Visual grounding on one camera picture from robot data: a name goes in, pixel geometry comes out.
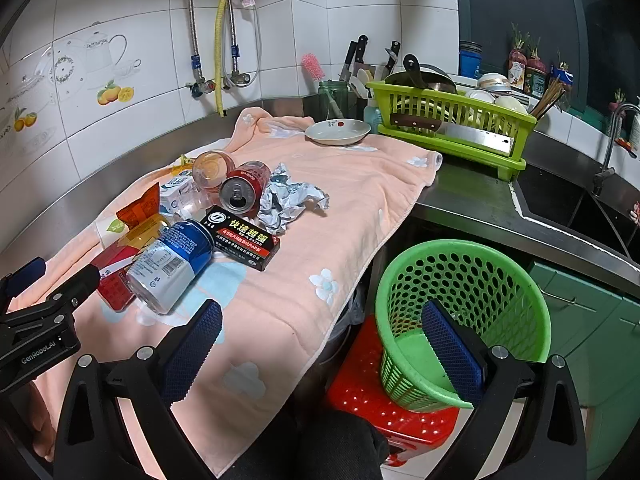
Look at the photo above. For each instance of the white blue milk carton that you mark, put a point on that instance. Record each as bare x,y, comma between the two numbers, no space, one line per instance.
182,199

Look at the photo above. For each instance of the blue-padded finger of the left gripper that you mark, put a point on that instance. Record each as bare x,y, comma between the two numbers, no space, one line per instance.
71,294
13,284

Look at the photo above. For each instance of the white paper cup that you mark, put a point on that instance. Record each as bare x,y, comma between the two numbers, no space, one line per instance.
110,229

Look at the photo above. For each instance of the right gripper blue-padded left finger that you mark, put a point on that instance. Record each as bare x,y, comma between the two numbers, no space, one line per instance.
93,441

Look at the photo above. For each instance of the white ceramic plate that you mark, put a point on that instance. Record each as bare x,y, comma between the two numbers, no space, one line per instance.
338,132

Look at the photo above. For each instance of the black battery box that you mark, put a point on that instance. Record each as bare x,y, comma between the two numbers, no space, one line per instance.
240,239

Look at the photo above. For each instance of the blue and silver can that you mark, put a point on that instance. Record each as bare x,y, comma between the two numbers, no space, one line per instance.
161,274

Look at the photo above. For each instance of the blue plastic container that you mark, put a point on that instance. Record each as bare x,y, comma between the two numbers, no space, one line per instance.
470,56

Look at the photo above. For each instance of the black handled kitchen knife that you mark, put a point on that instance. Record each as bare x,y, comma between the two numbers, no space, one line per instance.
353,58

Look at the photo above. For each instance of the red plastic stool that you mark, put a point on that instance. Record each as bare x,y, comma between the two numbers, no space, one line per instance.
357,389

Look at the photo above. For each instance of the yellow candy wrapper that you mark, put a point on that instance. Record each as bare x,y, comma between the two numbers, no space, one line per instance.
182,163

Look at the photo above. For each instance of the clear plastic cup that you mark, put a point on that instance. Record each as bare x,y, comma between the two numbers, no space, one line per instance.
211,168

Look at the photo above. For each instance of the pink bottle brush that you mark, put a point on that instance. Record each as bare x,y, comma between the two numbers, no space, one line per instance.
312,67

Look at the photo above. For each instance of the green dish drying rack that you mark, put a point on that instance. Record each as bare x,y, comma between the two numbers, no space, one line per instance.
461,110

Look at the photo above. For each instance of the peach pink towel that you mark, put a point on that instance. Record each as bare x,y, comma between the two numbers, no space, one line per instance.
275,322

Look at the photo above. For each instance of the cleaver with wooden handle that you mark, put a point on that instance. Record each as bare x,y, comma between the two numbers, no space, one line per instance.
489,141

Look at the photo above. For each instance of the orange red snack bag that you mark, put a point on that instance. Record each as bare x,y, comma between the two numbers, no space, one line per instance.
143,219

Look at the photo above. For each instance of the chrome sink faucet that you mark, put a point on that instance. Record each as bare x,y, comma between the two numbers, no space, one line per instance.
614,128

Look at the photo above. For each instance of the green plastic trash basket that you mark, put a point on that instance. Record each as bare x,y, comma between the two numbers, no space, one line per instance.
480,288

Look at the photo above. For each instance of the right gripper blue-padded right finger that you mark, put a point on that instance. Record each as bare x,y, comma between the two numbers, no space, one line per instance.
549,441

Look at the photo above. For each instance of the dark green utensil holder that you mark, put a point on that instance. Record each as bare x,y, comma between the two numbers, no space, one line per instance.
347,99

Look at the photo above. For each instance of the stacked white bowls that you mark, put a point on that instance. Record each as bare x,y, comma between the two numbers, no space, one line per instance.
494,82

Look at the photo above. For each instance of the green cabinet door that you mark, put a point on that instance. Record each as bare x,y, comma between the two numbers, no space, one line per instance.
597,332

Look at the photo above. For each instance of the foil paper ball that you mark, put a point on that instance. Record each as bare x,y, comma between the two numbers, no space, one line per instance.
283,200

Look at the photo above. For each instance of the red cola can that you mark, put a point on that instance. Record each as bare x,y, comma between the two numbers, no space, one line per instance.
241,192

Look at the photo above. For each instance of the teal soap bottle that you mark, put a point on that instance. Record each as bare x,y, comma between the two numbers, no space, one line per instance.
372,114

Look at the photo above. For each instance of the red cigarette pack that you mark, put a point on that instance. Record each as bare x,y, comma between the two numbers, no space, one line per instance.
113,264

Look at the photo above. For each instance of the black frying pan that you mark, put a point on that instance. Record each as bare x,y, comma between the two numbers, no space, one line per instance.
422,76

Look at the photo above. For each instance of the metal water pipe with valve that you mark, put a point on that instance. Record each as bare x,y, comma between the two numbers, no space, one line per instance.
201,85

